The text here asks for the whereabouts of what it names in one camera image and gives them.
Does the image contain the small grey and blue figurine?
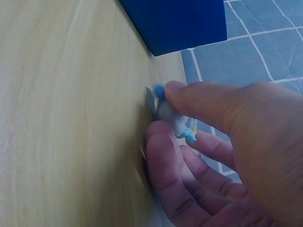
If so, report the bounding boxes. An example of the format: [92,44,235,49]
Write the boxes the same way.
[152,82,197,143]

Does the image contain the blue box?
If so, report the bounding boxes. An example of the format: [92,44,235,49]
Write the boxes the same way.
[118,0,228,57]

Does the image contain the person's right hand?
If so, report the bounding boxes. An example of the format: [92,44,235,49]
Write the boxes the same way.
[144,80,303,227]

